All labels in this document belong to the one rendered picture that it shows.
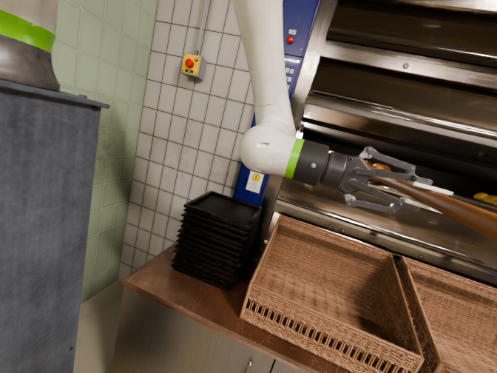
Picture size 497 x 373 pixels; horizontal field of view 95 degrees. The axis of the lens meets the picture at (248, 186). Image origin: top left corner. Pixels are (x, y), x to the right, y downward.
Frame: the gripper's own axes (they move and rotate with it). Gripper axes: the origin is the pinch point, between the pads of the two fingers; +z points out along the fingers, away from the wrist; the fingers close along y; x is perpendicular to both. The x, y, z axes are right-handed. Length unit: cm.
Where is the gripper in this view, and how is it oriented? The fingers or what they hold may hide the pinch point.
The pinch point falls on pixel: (425, 196)
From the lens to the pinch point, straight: 57.9
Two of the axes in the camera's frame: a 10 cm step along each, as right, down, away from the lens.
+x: -2.6, 1.6, -9.5
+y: -2.6, 9.4, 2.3
